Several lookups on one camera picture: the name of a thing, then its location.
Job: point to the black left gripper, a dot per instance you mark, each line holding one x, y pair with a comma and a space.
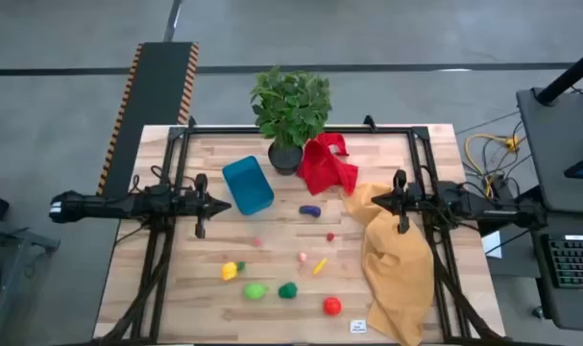
201, 206

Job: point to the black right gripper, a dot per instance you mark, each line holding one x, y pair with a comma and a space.
406, 199

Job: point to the teal plastic tupperware container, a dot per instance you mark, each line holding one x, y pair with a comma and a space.
248, 185

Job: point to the small pink-red toy fruit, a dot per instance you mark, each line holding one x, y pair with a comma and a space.
257, 241

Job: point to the blue toy piece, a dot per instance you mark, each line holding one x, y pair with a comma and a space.
310, 210

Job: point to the light green toy pear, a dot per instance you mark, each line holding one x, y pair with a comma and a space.
255, 291

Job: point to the yellow toy banana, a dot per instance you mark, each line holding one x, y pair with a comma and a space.
320, 266

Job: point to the small pale pink toy fruit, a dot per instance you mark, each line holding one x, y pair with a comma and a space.
302, 256

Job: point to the dark green toy pepper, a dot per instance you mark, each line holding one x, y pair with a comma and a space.
287, 290

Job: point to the red toy tomato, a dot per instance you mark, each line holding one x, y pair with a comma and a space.
332, 306

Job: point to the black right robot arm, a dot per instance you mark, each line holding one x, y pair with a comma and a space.
488, 206

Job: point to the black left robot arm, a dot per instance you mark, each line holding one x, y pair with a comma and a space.
104, 206

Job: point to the yellow cloth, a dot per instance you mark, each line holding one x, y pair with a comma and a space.
396, 269

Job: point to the red cloth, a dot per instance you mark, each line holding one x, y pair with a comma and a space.
324, 168

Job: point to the white paper sheet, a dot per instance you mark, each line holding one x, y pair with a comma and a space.
492, 245

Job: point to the black power strip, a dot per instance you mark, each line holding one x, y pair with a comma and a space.
501, 184

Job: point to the green plant in black pot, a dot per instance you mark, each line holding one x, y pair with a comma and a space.
291, 106

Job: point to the white label card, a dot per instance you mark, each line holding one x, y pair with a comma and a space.
358, 326

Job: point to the black mat with hazard stripes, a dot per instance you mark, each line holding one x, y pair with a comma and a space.
156, 86

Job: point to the gray desk top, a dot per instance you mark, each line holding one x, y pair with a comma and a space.
555, 144

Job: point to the dark gray keyboard desk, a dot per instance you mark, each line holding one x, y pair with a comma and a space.
545, 307

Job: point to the backlit computer keyboard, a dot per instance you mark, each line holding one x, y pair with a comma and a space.
576, 262

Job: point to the gray metal cart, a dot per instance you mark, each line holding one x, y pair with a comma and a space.
12, 235

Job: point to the black pole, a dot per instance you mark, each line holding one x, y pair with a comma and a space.
565, 79

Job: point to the black metal table frame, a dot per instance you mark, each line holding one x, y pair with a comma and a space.
224, 130

